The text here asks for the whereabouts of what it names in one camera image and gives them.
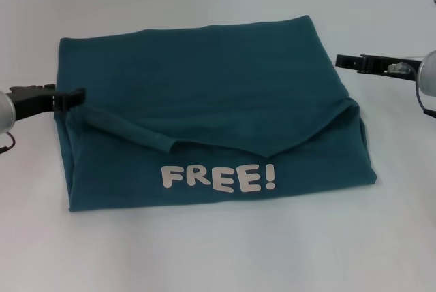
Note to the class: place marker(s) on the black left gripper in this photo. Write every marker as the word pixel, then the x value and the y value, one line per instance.
pixel 30 101

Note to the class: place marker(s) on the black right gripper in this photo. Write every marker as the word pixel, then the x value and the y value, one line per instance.
pixel 381 65

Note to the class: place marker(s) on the teal blue t-shirt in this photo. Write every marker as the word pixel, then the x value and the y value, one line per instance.
pixel 204 101

